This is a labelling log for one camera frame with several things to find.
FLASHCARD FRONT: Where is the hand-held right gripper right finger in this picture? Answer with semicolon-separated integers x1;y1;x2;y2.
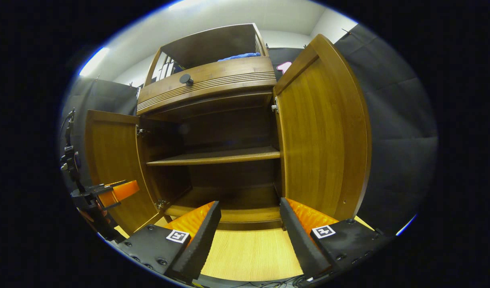
280;197;395;280

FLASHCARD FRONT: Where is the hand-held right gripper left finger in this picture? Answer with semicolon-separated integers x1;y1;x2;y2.
111;201;222;283

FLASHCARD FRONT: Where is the wooden cabinet door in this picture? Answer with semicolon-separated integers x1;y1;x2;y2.
84;110;166;236
273;34;372;221

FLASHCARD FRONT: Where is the wooden ribbed drawer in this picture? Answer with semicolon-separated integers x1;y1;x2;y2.
137;56;277;116

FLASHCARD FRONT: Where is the blue cloth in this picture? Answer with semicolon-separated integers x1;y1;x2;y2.
218;52;261;62

